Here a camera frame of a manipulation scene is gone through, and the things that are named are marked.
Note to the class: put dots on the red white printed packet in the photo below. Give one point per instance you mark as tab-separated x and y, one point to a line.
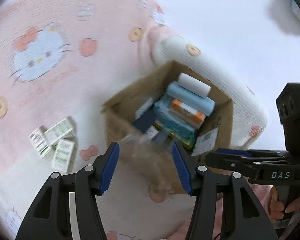
151	133

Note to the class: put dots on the small white green medicine box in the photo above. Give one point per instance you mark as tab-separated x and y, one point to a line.
39	143

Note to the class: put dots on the white foam roll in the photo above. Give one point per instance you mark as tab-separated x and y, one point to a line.
194	85

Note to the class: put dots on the white shipping label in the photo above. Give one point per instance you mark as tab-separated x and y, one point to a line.
205	143

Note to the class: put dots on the orange white wet wipes pack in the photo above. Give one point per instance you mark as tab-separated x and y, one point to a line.
186	113

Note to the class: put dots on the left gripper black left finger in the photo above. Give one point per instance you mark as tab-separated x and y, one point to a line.
48	217

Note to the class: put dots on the dark blue case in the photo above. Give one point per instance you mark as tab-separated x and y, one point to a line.
144	122

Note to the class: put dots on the white barcode label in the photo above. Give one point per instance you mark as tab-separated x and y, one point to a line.
143	108

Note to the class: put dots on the brown cardboard box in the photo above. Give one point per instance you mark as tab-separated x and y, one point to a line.
149	159

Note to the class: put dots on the blue tissue pack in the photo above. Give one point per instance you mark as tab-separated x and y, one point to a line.
161	109

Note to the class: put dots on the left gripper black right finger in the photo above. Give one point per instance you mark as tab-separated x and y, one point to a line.
243	216

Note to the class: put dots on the light blue foam roll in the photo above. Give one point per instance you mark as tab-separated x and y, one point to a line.
204	105

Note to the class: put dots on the large white green medicine box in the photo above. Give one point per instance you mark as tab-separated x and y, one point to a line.
62	155

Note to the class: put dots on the person's right hand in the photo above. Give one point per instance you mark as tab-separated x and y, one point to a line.
277	209

